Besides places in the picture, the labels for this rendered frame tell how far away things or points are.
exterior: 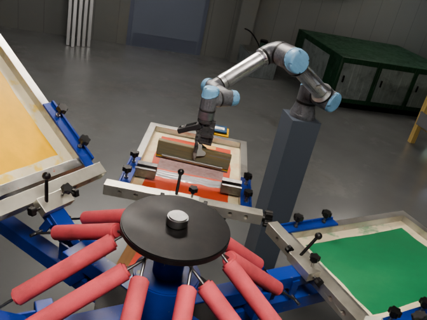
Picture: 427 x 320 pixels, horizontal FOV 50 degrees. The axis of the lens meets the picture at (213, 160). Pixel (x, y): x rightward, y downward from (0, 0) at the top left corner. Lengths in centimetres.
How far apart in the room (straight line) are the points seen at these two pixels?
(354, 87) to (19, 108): 603
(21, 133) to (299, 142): 154
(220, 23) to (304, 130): 602
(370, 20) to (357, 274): 795
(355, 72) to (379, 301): 569
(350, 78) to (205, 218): 613
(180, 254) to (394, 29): 902
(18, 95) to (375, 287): 162
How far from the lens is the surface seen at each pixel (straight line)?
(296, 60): 224
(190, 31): 843
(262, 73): 792
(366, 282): 196
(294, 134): 268
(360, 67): 734
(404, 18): 998
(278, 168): 276
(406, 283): 207
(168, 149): 218
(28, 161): 185
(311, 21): 908
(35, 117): 199
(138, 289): 119
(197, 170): 236
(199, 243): 124
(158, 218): 130
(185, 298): 119
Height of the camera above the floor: 206
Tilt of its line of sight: 26 degrees down
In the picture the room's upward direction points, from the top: 12 degrees clockwise
